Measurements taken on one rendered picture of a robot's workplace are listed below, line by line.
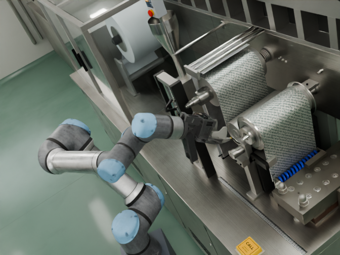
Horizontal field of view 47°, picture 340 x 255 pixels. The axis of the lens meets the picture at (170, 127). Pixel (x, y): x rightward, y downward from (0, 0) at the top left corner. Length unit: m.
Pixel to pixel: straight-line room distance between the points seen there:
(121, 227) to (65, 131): 0.43
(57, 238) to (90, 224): 0.30
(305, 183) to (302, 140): 0.17
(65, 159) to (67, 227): 2.09
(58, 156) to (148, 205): 0.42
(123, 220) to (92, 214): 1.84
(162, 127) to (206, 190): 0.70
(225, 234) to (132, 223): 0.38
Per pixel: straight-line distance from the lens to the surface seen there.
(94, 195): 3.52
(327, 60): 1.49
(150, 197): 1.59
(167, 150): 2.10
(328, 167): 1.61
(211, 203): 1.76
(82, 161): 1.29
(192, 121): 1.24
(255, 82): 1.64
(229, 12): 1.86
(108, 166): 1.17
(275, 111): 1.46
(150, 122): 1.15
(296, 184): 1.56
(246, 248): 1.55
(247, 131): 1.44
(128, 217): 1.55
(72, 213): 3.51
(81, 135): 1.54
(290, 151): 1.58
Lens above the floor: 2.21
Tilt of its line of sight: 36 degrees down
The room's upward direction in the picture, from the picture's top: 24 degrees counter-clockwise
